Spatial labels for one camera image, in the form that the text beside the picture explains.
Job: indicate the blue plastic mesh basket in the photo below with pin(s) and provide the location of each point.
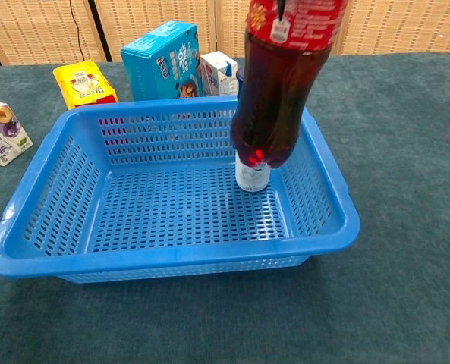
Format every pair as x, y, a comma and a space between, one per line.
171, 250

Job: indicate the cola bottle red cap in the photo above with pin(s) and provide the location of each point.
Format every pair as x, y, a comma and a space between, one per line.
277, 95

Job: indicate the yellow red snack bag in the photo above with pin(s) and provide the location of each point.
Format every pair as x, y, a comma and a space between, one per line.
84, 85

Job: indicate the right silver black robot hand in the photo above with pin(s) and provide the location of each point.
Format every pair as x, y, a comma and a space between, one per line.
281, 7

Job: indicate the white yogurt bottle blue cap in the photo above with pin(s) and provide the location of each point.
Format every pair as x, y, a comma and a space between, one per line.
251, 180

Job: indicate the teal table cloth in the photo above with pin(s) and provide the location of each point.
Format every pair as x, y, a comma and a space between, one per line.
399, 227

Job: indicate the bamboo folding screen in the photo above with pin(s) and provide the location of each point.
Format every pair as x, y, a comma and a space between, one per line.
38, 30

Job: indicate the blue cookie box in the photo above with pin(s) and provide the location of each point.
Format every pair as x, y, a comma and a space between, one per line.
152, 68

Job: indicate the white blue milk carton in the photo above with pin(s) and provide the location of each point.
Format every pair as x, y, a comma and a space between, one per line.
219, 76

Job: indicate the small purple white carton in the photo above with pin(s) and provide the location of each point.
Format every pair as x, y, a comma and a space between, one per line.
0, 136

